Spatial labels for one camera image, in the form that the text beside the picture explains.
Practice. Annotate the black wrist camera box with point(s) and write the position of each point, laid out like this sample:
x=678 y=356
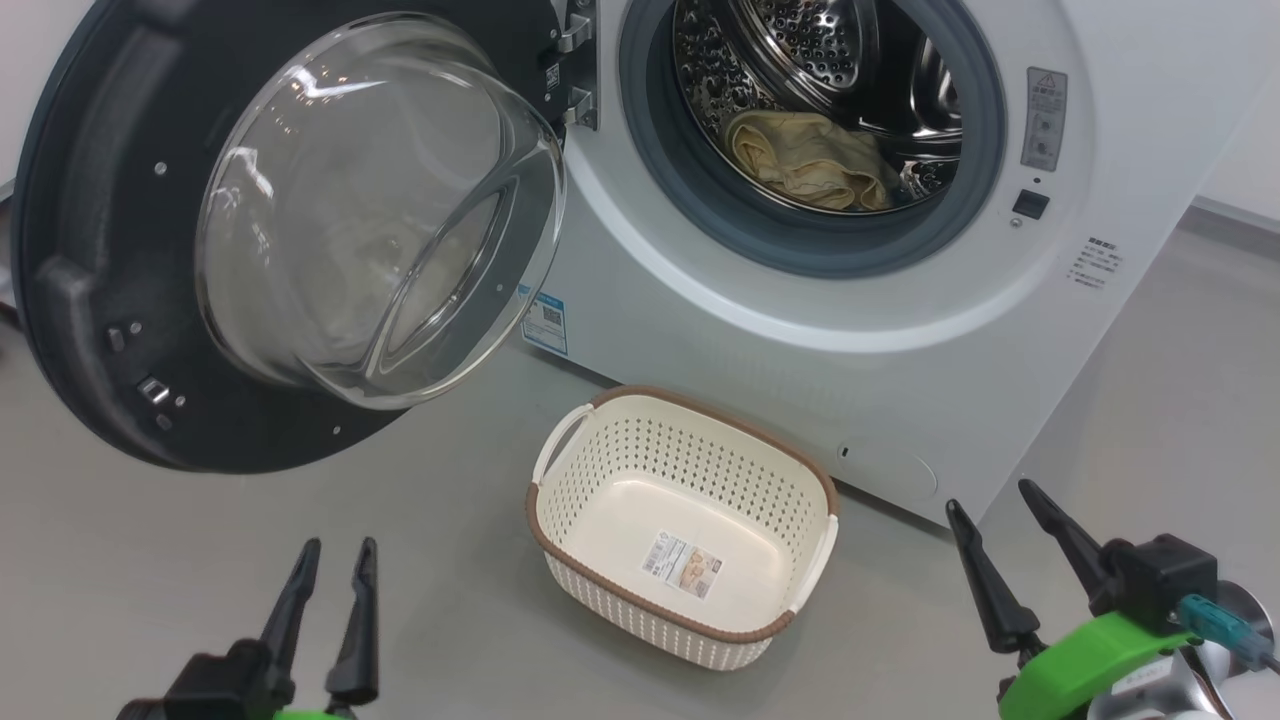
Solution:
x=1160 y=580
x=215 y=680

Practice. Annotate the cream shirt with bear print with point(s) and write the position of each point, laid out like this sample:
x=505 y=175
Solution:
x=780 y=145

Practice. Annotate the steel washing machine drum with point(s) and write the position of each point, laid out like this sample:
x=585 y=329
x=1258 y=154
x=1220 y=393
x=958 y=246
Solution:
x=830 y=50

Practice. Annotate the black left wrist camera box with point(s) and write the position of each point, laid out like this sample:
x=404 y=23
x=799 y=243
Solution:
x=215 y=680

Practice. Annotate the grey warning sticker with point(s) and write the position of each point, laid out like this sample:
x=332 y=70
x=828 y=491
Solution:
x=1044 y=120

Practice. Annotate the washing machine glass door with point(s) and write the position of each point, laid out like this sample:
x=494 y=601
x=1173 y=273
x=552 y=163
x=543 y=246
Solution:
x=100 y=250

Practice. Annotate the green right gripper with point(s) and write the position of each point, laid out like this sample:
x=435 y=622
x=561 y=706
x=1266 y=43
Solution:
x=1085 y=665

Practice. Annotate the blue energy label sticker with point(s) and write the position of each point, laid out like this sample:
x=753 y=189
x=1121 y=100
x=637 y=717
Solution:
x=545 y=322

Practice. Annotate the cream laundry basket brown rim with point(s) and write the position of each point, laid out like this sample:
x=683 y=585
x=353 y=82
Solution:
x=600 y=590

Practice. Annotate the paper basket product label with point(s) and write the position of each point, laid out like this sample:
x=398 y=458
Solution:
x=682 y=565

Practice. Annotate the white front-load washing machine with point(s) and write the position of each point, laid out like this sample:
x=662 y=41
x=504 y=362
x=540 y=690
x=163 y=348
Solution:
x=760 y=350

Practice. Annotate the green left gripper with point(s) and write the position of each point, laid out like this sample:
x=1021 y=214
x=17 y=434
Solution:
x=308 y=715

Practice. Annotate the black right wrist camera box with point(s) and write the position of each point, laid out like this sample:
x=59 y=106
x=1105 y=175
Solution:
x=1160 y=580

